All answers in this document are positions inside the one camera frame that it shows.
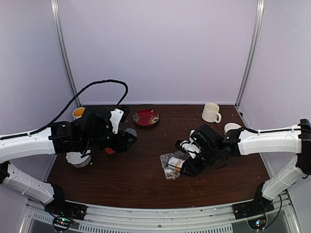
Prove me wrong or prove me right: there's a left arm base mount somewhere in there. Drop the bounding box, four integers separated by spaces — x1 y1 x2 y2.
45 184 87 220

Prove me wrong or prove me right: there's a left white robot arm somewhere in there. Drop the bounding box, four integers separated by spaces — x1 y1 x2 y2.
0 109 137 216

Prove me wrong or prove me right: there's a clear plastic pill organizer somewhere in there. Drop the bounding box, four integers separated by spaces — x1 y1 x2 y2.
160 150 189 180

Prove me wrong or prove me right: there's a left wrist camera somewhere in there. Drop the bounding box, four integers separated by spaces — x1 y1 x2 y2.
109 105 130 134

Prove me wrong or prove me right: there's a left aluminium frame post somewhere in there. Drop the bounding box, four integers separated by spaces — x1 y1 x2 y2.
51 0 77 96

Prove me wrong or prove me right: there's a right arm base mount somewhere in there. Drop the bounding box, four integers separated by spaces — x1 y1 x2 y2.
232 183 275 219

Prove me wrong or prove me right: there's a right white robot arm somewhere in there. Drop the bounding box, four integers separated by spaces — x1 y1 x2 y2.
175 119 311 215

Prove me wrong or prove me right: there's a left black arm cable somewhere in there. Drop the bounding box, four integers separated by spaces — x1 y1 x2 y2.
0 79 129 140

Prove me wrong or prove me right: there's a white scalloped bowl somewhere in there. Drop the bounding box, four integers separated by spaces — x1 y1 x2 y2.
66 152 91 168

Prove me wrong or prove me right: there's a red floral plate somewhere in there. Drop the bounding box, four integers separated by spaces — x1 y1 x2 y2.
132 109 159 127

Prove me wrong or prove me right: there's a front aluminium rail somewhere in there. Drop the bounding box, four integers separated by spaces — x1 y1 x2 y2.
17 198 303 233

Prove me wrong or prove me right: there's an orange pill bottle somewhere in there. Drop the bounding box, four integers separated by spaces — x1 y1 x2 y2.
105 148 116 155

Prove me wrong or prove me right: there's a yellow interior floral mug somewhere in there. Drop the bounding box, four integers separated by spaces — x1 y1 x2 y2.
72 107 85 119

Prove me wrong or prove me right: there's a white small bowl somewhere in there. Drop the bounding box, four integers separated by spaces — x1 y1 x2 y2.
224 122 242 134

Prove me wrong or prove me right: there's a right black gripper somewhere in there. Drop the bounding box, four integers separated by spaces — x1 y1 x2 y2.
180 145 220 178

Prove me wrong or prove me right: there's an aluminium frame post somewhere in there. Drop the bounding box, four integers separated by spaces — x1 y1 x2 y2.
235 0 265 108
51 0 77 96

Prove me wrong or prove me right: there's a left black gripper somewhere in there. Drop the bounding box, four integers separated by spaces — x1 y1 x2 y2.
81 128 136 153

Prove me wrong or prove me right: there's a grey lid pill bottle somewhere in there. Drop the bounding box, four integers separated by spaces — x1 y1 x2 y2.
168 157 185 172

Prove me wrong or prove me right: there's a cream textured mug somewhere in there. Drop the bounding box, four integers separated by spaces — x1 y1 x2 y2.
202 102 222 123

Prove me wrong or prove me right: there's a right aluminium frame post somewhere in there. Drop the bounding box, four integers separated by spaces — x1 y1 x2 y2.
235 0 265 108

